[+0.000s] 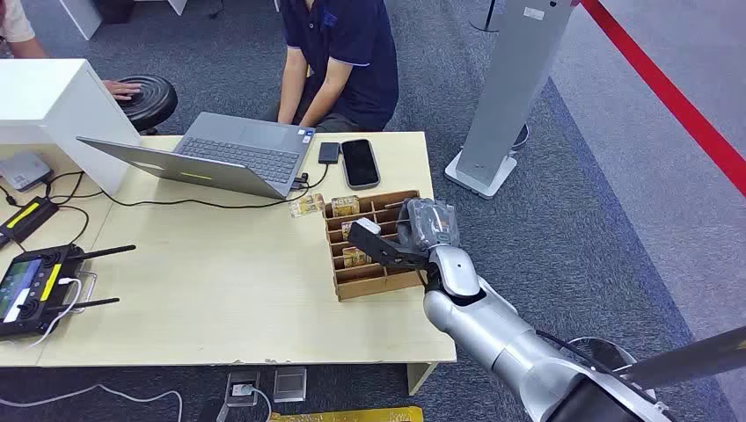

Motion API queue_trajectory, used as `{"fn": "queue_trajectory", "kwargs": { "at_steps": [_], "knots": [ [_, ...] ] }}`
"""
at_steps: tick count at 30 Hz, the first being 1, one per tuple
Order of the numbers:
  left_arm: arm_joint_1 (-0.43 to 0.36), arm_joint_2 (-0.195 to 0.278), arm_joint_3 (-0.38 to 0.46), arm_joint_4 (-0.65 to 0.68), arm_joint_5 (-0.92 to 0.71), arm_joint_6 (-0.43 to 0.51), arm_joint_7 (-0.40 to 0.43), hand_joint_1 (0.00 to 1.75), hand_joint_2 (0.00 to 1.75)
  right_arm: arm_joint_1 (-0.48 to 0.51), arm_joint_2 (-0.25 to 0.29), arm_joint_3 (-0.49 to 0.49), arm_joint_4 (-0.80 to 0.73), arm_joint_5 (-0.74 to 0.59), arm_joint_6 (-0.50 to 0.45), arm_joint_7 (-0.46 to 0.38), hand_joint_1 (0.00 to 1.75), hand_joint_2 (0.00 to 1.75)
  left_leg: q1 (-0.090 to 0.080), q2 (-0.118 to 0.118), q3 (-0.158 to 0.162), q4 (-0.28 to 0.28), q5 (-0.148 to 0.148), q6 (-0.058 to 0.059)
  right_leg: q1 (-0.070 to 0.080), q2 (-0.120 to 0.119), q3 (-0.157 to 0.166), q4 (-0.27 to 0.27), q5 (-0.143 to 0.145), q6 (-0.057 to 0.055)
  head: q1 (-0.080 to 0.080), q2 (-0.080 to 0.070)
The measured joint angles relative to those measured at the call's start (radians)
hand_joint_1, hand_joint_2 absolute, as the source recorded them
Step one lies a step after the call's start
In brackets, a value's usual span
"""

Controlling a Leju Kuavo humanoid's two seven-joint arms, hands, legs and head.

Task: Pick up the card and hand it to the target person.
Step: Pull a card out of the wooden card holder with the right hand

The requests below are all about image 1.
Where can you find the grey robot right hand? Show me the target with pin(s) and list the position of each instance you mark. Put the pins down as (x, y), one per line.
(428, 224)

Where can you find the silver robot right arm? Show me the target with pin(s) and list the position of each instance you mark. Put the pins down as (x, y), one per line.
(495, 338)

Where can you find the wooden card holder box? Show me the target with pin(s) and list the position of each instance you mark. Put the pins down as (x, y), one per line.
(373, 282)

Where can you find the gold printed hotel card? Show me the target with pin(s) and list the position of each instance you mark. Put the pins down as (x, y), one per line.
(306, 205)
(345, 205)
(354, 258)
(346, 229)

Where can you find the person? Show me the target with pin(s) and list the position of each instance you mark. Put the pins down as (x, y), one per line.
(14, 26)
(349, 52)

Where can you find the person's hand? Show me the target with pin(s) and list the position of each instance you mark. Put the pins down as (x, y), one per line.
(121, 89)

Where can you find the black smartphone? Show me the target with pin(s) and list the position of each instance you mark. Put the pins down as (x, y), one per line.
(360, 163)

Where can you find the grey kiosk stand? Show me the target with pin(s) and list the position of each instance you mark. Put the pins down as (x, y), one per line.
(507, 87)

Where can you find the grey laptop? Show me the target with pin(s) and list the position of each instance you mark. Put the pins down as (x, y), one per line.
(245, 152)

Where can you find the yellow floor strip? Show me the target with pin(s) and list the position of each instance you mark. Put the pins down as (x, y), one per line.
(349, 415)

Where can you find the black stand base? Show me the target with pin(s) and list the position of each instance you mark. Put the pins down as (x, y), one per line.
(484, 24)

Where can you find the metal floor socket cover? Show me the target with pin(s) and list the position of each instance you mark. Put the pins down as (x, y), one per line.
(289, 384)

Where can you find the floor socket with plug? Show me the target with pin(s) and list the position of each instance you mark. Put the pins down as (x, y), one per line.
(242, 389)

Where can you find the dark grey metal bar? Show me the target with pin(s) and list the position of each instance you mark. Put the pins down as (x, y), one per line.
(693, 356)

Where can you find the black round stool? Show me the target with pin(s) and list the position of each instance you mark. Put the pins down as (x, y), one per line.
(150, 105)

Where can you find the white box cabinet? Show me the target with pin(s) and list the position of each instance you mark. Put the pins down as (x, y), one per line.
(52, 105)

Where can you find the black remote controller with screen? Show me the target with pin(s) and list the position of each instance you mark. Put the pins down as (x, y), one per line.
(35, 291)

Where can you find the black device with yellow stripe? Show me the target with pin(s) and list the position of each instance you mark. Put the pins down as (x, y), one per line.
(26, 218)

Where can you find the white table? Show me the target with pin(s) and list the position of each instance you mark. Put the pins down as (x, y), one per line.
(81, 14)

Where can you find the small grey mini computer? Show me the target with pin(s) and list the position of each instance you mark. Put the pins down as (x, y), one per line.
(22, 170)

